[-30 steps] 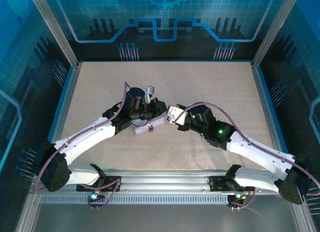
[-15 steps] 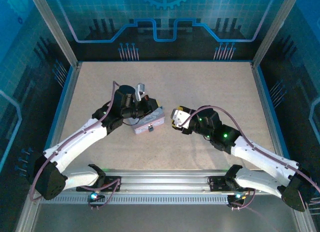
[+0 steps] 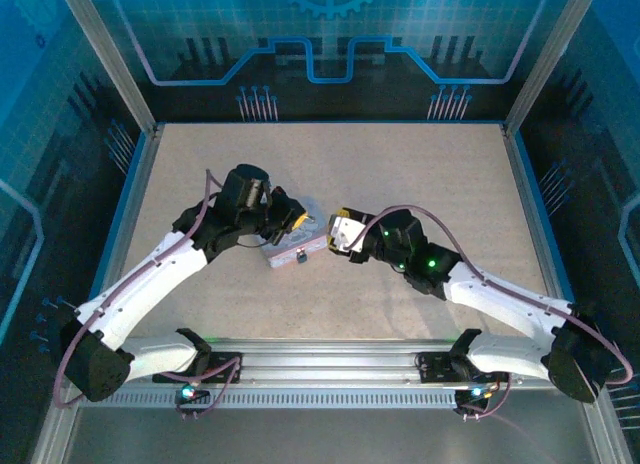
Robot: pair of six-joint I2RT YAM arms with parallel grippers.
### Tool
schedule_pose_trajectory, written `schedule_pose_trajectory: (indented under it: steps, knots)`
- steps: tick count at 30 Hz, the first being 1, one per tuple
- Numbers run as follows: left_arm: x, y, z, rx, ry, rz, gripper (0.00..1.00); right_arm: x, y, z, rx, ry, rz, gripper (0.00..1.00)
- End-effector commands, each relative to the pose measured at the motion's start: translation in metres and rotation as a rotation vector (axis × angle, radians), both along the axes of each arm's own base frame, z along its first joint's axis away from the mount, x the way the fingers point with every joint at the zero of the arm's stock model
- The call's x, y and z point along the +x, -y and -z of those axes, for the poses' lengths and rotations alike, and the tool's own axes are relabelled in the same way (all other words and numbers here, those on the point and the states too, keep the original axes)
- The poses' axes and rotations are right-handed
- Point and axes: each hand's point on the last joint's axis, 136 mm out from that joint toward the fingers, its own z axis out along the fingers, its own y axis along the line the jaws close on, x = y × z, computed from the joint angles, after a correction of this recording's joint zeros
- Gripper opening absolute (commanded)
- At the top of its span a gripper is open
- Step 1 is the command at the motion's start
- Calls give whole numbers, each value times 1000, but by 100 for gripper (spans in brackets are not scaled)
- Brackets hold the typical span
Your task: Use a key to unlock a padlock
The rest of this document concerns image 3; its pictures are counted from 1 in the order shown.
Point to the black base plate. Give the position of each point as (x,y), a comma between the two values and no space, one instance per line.
(222,364)
(435,366)

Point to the base status light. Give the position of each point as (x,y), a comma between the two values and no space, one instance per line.
(476,392)
(187,393)

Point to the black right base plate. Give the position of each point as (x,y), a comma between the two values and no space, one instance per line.
(435,366)

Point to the left base status light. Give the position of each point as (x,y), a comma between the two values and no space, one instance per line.
(187,393)

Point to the right base status light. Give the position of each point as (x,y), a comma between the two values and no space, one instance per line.
(476,392)

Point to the aluminium side rail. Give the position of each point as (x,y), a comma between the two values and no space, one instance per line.
(527,199)
(137,199)

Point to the aluminium mounting rail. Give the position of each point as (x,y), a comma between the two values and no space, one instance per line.
(325,359)

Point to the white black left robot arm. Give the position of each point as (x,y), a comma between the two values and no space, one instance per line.
(165,271)

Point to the aluminium frame post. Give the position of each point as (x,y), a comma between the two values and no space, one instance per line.
(107,54)
(550,54)

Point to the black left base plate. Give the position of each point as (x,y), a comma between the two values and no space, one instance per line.
(222,364)

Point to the grey metal front plate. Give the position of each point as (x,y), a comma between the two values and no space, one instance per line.
(325,436)

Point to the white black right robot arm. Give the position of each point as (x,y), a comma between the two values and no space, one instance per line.
(500,304)

